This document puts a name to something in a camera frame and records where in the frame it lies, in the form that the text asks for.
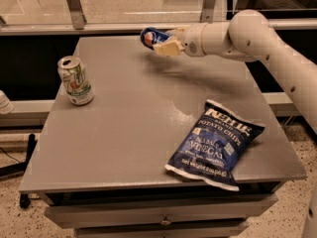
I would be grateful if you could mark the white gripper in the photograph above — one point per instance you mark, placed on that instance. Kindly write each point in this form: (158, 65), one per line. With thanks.
(192, 39)

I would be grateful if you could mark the blue pepsi can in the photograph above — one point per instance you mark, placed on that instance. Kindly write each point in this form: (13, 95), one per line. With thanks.
(151, 36)

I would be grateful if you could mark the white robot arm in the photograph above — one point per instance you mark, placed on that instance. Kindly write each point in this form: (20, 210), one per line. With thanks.
(250, 36)

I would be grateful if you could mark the white green 7up can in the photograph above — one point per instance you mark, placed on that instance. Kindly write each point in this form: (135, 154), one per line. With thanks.
(75, 81)

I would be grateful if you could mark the blue potato chips bag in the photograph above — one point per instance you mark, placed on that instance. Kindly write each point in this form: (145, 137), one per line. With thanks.
(213, 146)

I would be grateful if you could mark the white object at left edge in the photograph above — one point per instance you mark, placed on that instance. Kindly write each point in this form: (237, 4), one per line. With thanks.
(6, 106)

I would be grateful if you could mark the grey cabinet drawer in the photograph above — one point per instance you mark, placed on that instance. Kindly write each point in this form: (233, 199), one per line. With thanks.
(160, 211)

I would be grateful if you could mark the right metal railing bracket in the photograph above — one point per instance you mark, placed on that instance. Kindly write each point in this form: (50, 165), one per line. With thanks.
(207, 12)

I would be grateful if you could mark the metal railing bracket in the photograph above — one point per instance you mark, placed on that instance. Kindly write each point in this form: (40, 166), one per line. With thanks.
(207, 12)
(77, 16)

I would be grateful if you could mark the left metal railing bracket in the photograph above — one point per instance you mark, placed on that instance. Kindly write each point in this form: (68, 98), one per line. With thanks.
(77, 16)

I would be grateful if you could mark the black stand with cable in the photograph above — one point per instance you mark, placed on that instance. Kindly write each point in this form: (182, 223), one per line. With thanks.
(15, 170)

